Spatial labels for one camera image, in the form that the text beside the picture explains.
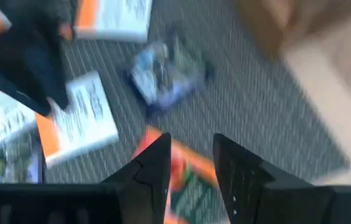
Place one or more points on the dark green tea packet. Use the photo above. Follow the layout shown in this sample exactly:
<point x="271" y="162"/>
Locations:
<point x="16" y="165"/>

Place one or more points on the grey woven placemat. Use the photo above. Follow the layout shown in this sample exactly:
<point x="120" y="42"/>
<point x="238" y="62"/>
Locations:
<point x="241" y="109"/>

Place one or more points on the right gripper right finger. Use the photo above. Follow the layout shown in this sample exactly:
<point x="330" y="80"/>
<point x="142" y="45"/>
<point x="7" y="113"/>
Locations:
<point x="272" y="202"/>

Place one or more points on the silver foil tea packet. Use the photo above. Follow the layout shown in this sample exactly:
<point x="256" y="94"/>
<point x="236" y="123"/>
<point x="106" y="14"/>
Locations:
<point x="166" y="74"/>

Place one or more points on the wooden tea organiser box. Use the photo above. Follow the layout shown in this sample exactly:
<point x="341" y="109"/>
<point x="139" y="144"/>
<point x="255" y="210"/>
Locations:
<point x="262" y="25"/>

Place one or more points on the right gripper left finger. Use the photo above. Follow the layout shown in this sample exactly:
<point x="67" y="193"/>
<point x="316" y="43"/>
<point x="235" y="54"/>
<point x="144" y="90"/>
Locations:
<point x="132" y="199"/>

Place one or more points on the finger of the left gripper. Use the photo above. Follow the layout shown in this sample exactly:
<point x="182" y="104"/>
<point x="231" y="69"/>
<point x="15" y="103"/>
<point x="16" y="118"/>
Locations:
<point x="13" y="85"/>
<point x="48" y="68"/>

